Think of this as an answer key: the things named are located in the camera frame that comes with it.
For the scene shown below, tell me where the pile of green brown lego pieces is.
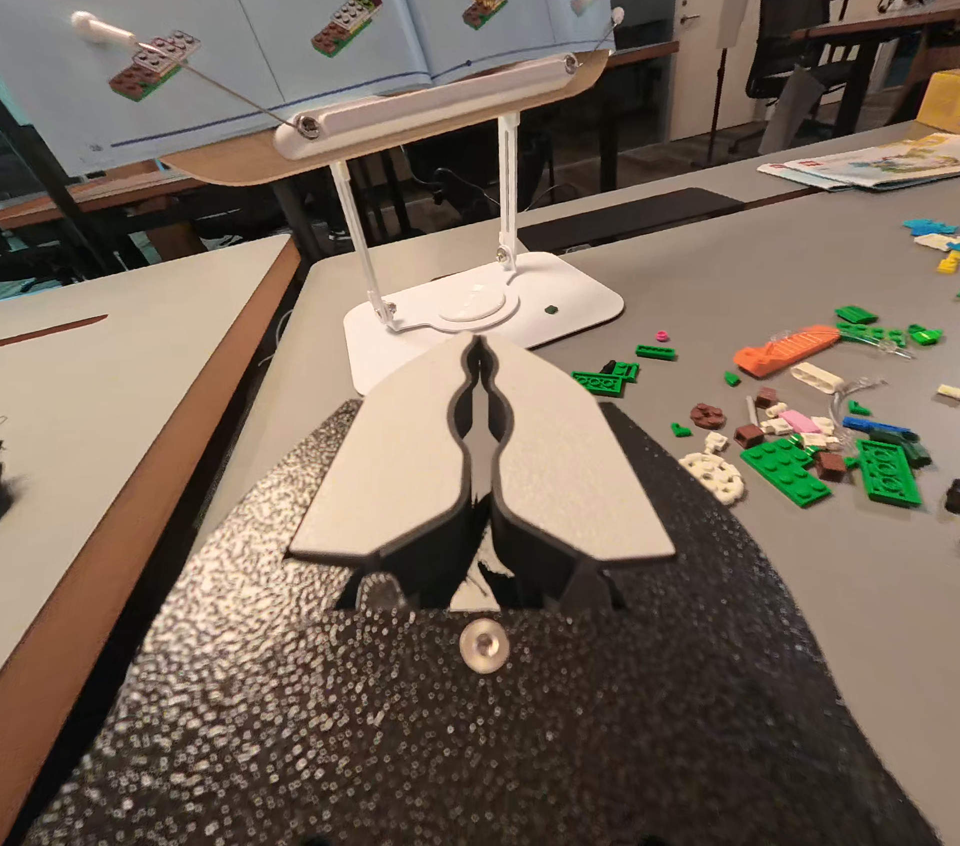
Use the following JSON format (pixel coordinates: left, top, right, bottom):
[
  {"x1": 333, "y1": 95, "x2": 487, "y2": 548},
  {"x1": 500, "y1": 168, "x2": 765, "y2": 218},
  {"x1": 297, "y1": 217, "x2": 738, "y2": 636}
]
[{"x1": 570, "y1": 306, "x2": 960, "y2": 513}]

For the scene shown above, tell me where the wooden desk with black legs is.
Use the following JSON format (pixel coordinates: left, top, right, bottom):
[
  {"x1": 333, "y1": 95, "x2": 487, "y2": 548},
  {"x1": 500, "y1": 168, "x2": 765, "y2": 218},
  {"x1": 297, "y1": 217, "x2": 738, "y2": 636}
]
[{"x1": 791, "y1": 4, "x2": 960, "y2": 139}]

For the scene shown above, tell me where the white wooden book stand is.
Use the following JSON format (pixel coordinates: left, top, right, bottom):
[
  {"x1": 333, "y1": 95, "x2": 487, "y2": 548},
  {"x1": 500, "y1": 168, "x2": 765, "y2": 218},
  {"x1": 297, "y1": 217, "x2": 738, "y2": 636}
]
[{"x1": 71, "y1": 6, "x2": 627, "y2": 394}]

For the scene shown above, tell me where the black rectangular mat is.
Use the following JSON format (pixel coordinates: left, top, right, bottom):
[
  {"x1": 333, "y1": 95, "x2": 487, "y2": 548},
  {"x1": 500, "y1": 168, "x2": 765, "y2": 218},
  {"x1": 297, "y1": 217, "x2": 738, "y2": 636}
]
[{"x1": 517, "y1": 187, "x2": 745, "y2": 254}]

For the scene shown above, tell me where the orange brick separator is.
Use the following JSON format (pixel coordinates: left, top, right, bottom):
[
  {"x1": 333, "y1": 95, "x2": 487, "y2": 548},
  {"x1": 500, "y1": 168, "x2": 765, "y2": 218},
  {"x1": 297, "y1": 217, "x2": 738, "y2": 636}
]
[{"x1": 733, "y1": 324, "x2": 842, "y2": 379}]

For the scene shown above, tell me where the black office chair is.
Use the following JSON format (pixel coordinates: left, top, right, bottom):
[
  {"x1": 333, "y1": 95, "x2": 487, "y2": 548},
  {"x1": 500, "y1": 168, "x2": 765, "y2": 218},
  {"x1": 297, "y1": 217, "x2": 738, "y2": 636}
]
[{"x1": 744, "y1": 0, "x2": 861, "y2": 106}]

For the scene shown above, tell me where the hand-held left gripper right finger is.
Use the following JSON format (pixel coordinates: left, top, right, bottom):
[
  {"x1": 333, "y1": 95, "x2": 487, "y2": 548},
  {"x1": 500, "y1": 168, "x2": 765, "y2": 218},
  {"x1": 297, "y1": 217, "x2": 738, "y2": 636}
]
[{"x1": 480, "y1": 333, "x2": 678, "y2": 563}]

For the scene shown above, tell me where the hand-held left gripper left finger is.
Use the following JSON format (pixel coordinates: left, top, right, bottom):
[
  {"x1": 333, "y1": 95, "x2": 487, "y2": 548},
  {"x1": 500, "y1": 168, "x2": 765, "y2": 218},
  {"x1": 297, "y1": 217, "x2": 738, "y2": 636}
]
[{"x1": 287, "y1": 333, "x2": 494, "y2": 559}]

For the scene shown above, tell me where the yellow box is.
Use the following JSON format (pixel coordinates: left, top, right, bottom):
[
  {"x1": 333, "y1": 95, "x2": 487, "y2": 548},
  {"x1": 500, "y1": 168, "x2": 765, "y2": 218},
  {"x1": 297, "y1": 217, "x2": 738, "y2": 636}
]
[{"x1": 916, "y1": 69, "x2": 960, "y2": 136}]

